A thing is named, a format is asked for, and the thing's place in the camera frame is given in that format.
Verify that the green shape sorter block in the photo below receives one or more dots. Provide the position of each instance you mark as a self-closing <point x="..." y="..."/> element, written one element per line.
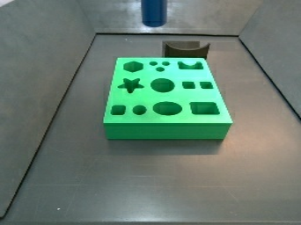
<point x="165" y="98"/>

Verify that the blue oval peg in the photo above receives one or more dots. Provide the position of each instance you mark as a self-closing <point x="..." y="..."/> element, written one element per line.
<point x="154" y="12"/>

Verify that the dark grey curved holder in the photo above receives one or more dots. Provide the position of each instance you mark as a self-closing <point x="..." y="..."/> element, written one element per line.
<point x="185" y="49"/>

